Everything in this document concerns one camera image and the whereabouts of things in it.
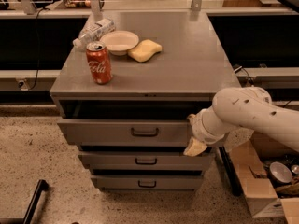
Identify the black power cable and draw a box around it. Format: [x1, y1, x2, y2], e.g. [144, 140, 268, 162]
[29, 7, 50, 91]

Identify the black bar on floor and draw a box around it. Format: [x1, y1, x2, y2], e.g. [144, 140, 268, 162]
[22, 179, 49, 224]

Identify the grey drawer cabinet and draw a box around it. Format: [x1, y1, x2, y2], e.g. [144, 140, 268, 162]
[50, 11, 238, 177]

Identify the grey top drawer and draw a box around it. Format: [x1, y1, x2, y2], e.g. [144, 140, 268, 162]
[58, 119, 192, 147]

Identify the grey drawer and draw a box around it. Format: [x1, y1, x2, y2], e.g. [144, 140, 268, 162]
[58, 119, 192, 147]
[78, 151, 213, 171]
[91, 175, 204, 190]

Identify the clear plastic water bottle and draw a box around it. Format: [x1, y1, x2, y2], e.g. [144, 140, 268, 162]
[73, 19, 116, 49]

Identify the grey middle drawer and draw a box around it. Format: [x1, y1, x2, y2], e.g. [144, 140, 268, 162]
[78, 151, 213, 171]

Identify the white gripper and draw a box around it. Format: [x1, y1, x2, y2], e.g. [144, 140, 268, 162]
[183, 107, 231, 157]

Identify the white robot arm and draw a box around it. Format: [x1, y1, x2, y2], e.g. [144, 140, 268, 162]
[183, 87, 299, 157]

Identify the grey bottom drawer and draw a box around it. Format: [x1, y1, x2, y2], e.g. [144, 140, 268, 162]
[91, 175, 204, 190]

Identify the red cola can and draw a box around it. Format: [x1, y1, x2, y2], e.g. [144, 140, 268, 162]
[86, 41, 112, 85]

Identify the yellow sponge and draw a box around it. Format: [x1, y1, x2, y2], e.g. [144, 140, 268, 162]
[128, 39, 162, 63]

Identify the white bowl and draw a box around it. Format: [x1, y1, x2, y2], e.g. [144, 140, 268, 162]
[100, 31, 139, 56]

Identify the cardboard box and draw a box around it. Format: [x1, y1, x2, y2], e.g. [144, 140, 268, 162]
[230, 133, 299, 224]

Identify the metal bowl in box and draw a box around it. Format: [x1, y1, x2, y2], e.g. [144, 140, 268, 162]
[269, 161, 292, 184]

